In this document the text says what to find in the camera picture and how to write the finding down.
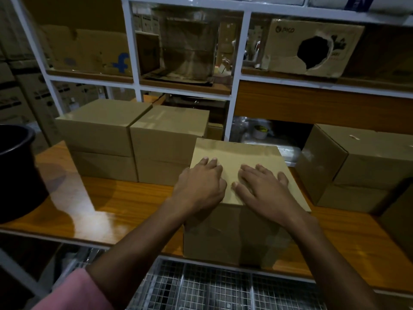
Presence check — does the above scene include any person's left hand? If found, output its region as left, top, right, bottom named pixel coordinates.
left=171, top=157, right=228, bottom=217

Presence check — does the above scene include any black plastic bucket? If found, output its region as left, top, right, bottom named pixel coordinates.
left=0, top=124, right=49, bottom=223

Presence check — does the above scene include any wire mesh cage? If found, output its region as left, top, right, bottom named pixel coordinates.
left=126, top=258, right=327, bottom=310

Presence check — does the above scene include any dark brown cardboard box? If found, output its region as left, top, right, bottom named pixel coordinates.
left=342, top=25, right=413, bottom=83

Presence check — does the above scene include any white carton with handwriting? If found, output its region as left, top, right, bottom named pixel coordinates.
left=308, top=0, right=413, bottom=15

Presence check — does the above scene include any pink left shirt sleeve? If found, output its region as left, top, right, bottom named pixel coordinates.
left=32, top=268, right=114, bottom=310

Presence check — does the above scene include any Pico box with hole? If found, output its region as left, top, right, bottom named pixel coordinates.
left=261, top=18, right=365, bottom=78

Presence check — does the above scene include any stack of large appliance cartons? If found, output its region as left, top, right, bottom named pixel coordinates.
left=0, top=0, right=136, bottom=155

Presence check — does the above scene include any clear crumpled plastic bag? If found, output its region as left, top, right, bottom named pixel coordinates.
left=229, top=116, right=256, bottom=143

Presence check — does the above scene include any person's right hand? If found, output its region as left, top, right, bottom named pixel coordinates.
left=231, top=164, right=310, bottom=228

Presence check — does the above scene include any person's left forearm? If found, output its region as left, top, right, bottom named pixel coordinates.
left=87, top=200, right=191, bottom=310

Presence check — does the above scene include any person's right forearm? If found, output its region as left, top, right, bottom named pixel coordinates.
left=287, top=213, right=380, bottom=310

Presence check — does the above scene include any white plastic pack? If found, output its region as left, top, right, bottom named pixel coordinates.
left=268, top=140, right=302, bottom=167

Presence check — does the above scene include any white metal shelf rack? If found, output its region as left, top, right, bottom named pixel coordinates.
left=9, top=0, right=413, bottom=168

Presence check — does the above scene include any crumpled brown cardboard box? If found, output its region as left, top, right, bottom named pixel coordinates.
left=143, top=15, right=223, bottom=86

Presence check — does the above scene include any wooden drawer panel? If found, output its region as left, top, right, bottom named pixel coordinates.
left=234, top=81, right=413, bottom=135

